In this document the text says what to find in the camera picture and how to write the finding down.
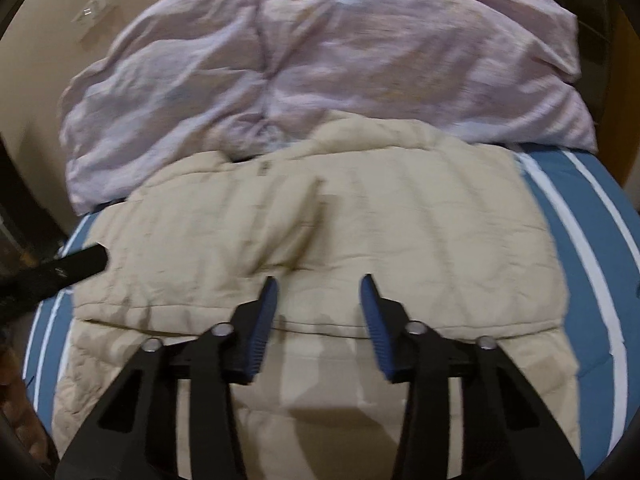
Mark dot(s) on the blue white-striped bed sheet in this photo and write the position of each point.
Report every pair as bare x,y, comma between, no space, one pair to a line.
575,220

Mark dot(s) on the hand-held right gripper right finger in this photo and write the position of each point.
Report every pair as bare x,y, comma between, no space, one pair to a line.
376,327

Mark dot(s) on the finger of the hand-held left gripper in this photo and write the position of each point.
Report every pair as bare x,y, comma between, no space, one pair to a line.
75,266

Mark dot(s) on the white wall switch plate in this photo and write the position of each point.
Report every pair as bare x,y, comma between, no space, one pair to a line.
94,9

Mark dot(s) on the beige puffer jacket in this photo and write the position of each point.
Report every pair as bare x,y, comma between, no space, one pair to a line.
400,220

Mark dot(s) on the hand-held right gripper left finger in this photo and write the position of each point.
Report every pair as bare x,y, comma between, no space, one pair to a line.
261,327

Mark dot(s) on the left pink striped pillow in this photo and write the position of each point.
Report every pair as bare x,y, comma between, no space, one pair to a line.
350,50

